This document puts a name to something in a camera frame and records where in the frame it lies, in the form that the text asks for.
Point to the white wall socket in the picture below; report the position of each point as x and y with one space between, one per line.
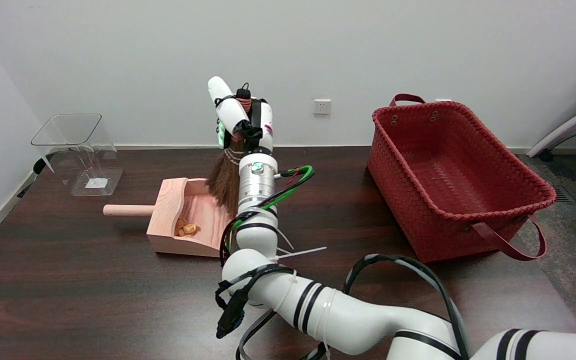
322 106

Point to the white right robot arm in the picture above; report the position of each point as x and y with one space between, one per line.
255 190

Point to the brown bristle hand broom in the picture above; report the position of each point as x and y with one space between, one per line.
225 180

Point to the wooden dustpan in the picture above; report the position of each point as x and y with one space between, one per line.
168 210

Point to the clear plastic container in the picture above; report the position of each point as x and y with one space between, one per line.
93 182

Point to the red woven basket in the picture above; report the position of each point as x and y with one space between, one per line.
468 165

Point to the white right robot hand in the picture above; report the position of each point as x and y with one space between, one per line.
265 120

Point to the grey office chair base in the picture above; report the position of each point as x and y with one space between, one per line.
563 130

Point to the black floor grille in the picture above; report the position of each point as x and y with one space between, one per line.
564 194

